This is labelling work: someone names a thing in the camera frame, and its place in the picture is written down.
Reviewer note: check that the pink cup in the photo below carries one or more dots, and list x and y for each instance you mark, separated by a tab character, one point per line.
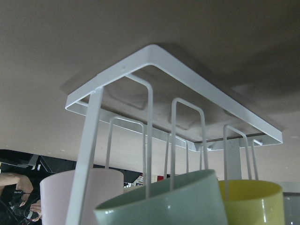
55	191

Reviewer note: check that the green cup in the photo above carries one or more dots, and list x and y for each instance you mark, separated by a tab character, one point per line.
195	200

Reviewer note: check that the yellow cup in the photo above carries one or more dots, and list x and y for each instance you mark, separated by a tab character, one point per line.
253	202

